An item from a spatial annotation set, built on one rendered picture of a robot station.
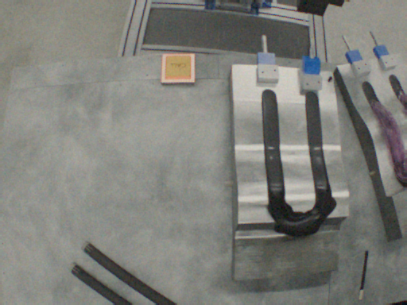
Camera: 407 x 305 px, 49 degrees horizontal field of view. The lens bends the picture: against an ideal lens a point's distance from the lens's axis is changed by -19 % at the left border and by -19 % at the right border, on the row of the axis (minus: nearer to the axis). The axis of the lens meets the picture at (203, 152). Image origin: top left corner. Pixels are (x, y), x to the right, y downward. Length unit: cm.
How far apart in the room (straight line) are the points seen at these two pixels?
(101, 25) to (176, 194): 127
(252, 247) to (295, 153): 23
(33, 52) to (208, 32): 86
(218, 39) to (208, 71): 72
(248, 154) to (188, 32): 96
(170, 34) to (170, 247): 104
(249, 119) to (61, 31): 138
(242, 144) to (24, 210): 58
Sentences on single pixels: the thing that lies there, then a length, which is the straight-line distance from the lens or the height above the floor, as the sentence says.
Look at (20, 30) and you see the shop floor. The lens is 249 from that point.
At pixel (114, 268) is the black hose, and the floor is 85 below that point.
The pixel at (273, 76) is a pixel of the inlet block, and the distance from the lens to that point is 122.
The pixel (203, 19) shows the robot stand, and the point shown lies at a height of 21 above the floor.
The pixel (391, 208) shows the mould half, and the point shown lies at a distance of 126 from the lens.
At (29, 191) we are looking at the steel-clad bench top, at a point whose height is 80.
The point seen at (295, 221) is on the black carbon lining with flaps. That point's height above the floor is 87.
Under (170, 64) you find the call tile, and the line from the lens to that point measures 130.
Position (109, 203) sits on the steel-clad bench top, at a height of 80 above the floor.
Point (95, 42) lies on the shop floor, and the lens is 231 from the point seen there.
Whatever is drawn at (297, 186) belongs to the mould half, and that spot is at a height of 93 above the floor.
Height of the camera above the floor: 202
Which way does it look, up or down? 75 degrees down
